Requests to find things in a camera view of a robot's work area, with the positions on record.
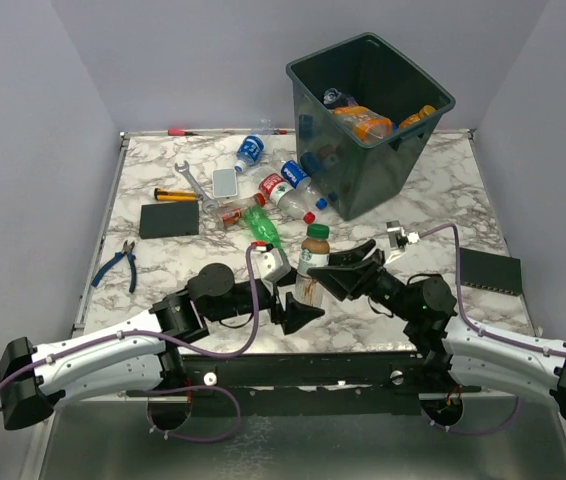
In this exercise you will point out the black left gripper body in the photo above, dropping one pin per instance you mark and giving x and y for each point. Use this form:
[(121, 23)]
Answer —
[(244, 299)]

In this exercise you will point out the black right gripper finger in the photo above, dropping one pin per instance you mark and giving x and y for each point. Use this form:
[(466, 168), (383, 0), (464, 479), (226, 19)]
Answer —
[(364, 253), (348, 282)]

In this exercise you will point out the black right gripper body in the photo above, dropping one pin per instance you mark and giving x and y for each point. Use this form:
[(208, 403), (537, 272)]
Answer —
[(388, 291)]

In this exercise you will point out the green cap tea bottle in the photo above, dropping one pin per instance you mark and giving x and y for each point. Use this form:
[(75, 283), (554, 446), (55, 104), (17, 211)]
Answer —
[(315, 251)]

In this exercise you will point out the green plastic bottle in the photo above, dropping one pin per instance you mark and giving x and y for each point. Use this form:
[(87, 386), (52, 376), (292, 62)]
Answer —
[(261, 226)]

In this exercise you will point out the red cap bottle small label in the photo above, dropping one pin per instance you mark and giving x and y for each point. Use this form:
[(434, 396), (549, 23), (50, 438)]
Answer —
[(226, 215)]

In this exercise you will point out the red label water bottle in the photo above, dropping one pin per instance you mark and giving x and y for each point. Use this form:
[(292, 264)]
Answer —
[(281, 193)]

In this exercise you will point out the large orange label bottle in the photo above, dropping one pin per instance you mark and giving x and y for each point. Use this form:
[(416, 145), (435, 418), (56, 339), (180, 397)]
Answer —
[(368, 126)]

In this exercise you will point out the orange juice bottle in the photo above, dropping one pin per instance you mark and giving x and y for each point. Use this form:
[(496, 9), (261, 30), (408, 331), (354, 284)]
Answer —
[(414, 118)]

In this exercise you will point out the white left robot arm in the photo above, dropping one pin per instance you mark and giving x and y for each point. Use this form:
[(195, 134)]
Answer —
[(138, 354)]

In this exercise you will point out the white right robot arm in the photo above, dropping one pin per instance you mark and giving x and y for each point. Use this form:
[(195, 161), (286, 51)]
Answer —
[(472, 353)]

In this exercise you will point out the pepsi bottle beside bin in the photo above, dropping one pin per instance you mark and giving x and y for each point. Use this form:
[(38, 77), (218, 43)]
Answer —
[(302, 183)]

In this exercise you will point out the dark green plastic bin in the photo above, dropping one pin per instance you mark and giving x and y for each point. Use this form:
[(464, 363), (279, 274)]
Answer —
[(356, 177)]

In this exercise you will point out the silver wrench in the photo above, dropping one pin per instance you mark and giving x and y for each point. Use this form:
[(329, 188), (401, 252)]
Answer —
[(208, 203)]

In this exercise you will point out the black flat box left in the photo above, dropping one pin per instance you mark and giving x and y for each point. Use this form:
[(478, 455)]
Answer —
[(166, 220)]

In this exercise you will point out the white grey power bank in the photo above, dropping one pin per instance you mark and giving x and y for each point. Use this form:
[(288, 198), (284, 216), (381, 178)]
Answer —
[(224, 183)]

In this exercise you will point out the yellow utility knife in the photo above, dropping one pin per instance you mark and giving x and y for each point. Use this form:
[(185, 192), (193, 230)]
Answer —
[(162, 195)]

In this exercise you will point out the blue label bottle far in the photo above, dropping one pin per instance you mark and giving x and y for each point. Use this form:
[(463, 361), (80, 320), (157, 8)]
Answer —
[(248, 153)]

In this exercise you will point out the red screwdriver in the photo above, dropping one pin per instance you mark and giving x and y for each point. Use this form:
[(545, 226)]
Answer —
[(180, 133)]

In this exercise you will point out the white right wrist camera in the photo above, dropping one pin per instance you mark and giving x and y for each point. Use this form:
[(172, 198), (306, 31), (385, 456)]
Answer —
[(399, 239)]

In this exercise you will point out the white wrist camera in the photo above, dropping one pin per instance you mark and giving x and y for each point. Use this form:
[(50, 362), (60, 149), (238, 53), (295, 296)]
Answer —
[(399, 239), (271, 263)]

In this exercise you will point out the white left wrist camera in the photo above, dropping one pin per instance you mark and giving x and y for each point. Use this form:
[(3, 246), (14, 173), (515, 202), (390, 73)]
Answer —
[(271, 263)]

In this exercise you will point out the black network switch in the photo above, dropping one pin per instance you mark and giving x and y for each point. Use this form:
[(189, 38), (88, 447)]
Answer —
[(491, 272)]

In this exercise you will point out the blue handled pliers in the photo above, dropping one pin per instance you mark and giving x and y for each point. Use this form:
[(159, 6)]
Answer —
[(125, 252)]

